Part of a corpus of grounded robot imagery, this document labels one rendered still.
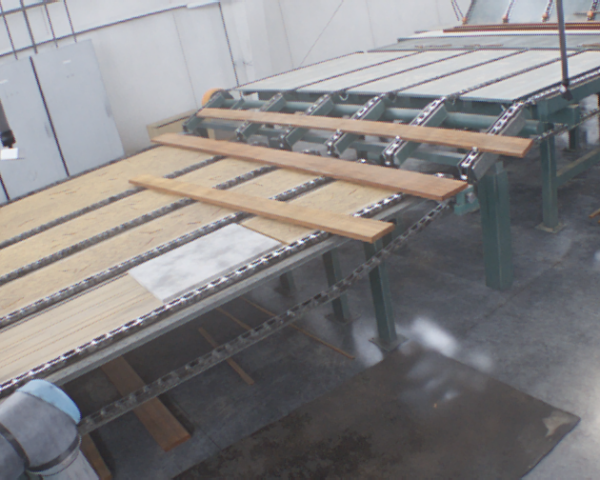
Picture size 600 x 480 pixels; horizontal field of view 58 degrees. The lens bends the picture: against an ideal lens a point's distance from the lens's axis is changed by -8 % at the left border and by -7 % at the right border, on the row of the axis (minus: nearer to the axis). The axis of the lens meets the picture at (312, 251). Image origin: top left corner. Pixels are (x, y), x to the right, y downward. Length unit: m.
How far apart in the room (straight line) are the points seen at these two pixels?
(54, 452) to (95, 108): 6.87
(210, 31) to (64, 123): 2.73
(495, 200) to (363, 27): 7.64
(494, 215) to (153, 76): 6.20
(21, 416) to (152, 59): 7.83
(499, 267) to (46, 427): 2.93
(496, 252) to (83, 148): 5.62
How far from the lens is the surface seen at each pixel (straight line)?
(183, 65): 8.85
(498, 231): 3.46
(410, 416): 2.78
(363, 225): 2.55
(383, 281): 3.07
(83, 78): 7.72
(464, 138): 3.42
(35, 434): 1.06
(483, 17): 8.77
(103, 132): 7.80
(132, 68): 8.56
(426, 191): 2.82
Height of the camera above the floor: 1.87
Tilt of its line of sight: 24 degrees down
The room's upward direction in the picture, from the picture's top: 12 degrees counter-clockwise
